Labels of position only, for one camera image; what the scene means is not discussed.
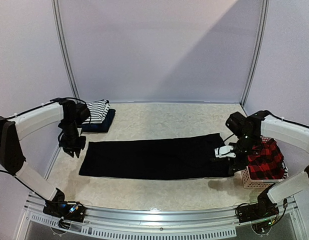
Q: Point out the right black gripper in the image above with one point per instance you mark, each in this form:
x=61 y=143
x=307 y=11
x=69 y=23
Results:
x=236 y=161

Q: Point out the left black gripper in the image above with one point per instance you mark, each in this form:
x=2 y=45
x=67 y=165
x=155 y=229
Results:
x=76 y=148

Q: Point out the black white striped tank top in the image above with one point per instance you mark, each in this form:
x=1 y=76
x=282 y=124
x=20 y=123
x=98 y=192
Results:
x=98 y=111

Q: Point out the black garment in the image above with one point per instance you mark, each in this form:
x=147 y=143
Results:
x=157 y=159

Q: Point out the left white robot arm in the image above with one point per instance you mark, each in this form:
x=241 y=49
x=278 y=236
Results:
x=66 y=114

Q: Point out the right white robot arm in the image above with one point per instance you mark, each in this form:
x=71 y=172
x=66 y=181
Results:
x=250 y=129

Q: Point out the pink perforated laundry basket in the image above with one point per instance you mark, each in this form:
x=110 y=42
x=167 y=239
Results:
x=250 y=183

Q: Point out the red black plaid shirt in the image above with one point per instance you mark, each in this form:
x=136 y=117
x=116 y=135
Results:
x=266 y=162

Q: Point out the folded blue garment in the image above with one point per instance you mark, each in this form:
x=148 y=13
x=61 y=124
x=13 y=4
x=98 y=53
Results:
x=100 y=127

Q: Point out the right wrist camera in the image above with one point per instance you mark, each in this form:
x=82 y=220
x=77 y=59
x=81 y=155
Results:
x=226 y=151

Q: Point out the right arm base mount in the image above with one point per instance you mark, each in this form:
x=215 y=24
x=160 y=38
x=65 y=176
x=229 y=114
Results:
x=264 y=208

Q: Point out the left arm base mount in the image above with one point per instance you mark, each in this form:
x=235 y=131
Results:
x=67 y=210

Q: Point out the aluminium front rail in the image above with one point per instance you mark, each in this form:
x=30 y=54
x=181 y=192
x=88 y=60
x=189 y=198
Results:
x=118 y=224

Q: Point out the left aluminium corner post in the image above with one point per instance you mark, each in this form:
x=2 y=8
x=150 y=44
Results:
x=56 y=9

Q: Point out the aluminium corner post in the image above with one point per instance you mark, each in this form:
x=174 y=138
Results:
x=56 y=9
x=256 y=51

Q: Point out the right aluminium corner post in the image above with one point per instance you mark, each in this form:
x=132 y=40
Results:
x=256 y=51

